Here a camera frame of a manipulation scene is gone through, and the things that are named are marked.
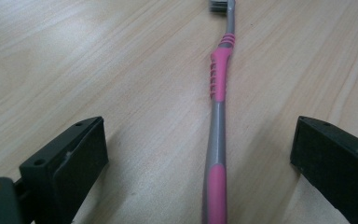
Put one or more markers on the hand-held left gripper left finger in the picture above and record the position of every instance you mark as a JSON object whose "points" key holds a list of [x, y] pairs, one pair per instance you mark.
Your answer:
{"points": [[65, 168]]}

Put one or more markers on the grey and pink toothbrush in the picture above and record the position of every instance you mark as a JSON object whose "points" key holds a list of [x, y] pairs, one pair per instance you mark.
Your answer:
{"points": [[216, 143]]}

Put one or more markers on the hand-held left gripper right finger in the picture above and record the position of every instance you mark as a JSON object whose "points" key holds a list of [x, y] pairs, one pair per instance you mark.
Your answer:
{"points": [[332, 165]]}

